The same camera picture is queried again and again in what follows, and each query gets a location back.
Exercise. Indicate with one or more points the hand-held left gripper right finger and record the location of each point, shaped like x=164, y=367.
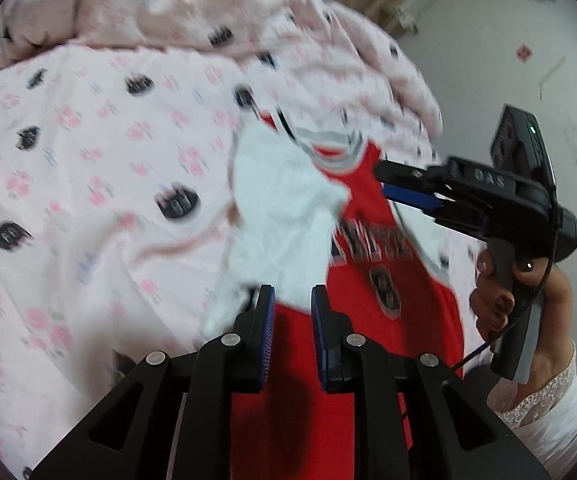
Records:
x=319, y=340

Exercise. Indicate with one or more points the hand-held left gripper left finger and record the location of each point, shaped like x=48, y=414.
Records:
x=266, y=340

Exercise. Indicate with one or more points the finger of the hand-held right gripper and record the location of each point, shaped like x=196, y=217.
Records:
x=413, y=199
x=408, y=176

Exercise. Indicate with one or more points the red and white jersey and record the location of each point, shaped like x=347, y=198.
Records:
x=368, y=195

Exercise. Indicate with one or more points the person's right forearm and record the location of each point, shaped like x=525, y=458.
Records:
x=558, y=310

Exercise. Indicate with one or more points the person's right hand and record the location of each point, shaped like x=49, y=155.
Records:
x=488, y=305

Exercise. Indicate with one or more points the person's white lace garment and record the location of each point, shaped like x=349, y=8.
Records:
x=558, y=425

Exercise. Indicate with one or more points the pink floral bedsheet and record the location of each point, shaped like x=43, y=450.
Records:
x=93, y=185

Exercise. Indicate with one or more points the pink floral quilt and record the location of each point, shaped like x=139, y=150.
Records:
x=168, y=5

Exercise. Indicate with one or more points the red wall sticker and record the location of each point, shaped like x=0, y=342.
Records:
x=524, y=53

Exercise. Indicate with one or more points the small wall rack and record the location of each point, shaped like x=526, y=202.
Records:
x=401, y=17

